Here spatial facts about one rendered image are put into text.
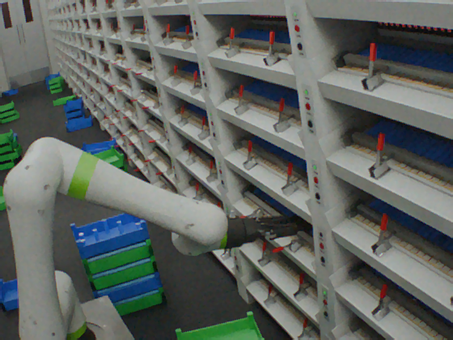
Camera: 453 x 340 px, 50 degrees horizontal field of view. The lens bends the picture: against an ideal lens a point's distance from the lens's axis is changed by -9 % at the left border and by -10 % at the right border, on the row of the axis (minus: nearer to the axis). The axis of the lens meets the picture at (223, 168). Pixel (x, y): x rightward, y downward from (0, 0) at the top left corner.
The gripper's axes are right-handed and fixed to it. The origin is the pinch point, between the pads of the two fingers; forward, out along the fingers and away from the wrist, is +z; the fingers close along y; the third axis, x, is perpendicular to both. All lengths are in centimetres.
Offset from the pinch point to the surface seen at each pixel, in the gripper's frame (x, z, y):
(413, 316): 5, 3, -52
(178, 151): 6, -3, 113
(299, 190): -11.8, -4.1, -3.7
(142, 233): 27, -32, 66
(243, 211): 8.2, -3.4, 34.0
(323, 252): -0.9, -6.3, -22.2
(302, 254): 7.7, -2.2, -5.7
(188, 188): 25, 3, 113
